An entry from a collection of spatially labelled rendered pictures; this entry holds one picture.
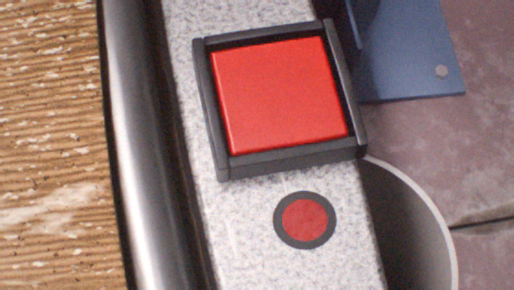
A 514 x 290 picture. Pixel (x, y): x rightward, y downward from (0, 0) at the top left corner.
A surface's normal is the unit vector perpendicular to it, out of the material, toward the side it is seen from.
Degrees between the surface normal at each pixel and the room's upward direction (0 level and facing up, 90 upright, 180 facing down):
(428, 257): 87
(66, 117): 0
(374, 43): 0
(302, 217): 0
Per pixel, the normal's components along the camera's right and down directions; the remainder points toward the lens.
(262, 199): 0.05, -0.43
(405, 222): -0.75, 0.55
